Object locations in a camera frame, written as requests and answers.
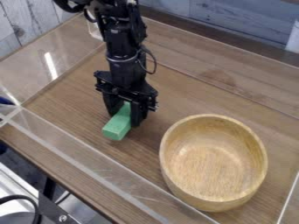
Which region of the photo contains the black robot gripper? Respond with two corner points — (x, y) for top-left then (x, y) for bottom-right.
(94, 56), (158, 127)

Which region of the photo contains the green rectangular block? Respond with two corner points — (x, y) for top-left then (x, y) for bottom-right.
(102, 102), (131, 141)

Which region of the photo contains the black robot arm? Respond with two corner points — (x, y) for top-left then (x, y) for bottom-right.
(54, 0), (158, 127)

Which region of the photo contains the brown wooden bowl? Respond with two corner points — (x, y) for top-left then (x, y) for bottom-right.
(159, 114), (269, 213)

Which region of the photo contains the black metal table leg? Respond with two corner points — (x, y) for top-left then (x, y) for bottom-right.
(43, 178), (57, 200)

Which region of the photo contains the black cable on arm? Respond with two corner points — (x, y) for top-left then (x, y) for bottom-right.
(135, 45), (158, 75)

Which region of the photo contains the clear acrylic enclosure wall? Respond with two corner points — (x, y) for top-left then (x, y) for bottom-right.
(0, 17), (299, 224)

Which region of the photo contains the black cable lower left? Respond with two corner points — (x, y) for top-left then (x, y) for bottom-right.
(0, 194), (43, 224)

